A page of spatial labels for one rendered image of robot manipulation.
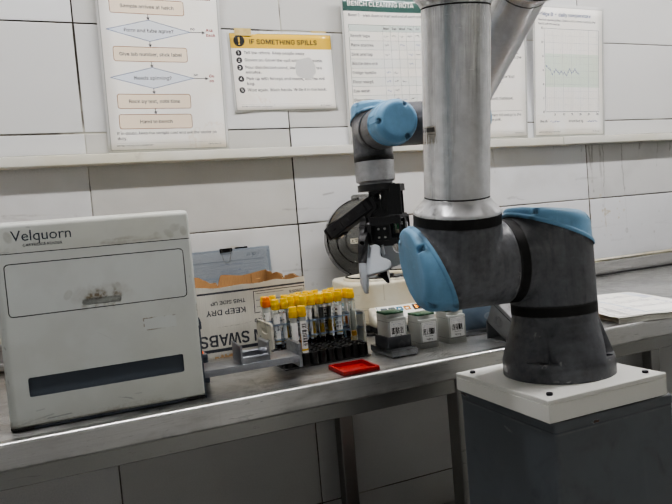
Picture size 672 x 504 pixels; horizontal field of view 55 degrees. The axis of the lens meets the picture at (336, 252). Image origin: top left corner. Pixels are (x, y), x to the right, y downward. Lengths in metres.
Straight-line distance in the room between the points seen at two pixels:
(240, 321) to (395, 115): 0.55
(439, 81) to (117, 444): 0.67
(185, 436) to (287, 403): 0.17
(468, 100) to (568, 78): 1.50
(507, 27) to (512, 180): 1.18
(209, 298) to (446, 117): 0.71
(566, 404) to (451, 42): 0.46
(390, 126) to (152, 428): 0.60
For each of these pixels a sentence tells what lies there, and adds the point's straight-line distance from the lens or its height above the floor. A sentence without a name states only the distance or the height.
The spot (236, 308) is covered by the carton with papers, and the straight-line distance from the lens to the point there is 1.36.
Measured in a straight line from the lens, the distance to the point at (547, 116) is 2.23.
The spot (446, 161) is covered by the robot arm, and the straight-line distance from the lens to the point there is 0.82.
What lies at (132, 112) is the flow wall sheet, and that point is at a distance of 1.69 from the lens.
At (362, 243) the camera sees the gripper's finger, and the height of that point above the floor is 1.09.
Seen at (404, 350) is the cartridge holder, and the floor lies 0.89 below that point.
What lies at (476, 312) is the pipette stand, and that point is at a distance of 1.39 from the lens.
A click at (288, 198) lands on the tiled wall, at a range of 1.76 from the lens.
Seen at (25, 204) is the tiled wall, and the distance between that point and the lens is 1.66.
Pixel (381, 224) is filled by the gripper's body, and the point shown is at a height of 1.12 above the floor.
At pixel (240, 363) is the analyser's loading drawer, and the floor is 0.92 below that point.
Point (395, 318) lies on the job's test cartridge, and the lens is 1.22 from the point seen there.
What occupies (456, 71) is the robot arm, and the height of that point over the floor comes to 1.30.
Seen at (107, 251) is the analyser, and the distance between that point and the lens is 1.02.
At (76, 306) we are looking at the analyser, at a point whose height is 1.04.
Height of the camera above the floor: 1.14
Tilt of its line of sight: 3 degrees down
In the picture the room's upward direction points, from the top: 5 degrees counter-clockwise
